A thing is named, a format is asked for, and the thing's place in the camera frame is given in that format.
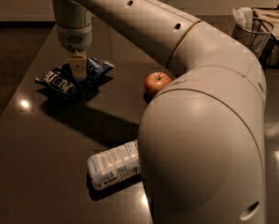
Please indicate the blue chip bag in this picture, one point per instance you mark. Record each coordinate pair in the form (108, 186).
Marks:
(60, 80)

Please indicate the red apple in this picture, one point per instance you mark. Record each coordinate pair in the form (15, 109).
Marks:
(155, 82)

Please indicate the white crumpled napkin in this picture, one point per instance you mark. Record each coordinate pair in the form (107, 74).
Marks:
(243, 17)

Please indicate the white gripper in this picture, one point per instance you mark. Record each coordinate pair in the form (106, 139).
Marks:
(74, 37)

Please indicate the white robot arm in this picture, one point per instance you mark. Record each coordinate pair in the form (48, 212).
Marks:
(201, 138)

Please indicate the clear plastic water bottle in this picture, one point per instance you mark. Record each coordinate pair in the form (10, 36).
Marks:
(114, 165)

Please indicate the wire mesh cup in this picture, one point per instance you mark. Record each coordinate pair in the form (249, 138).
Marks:
(256, 37)

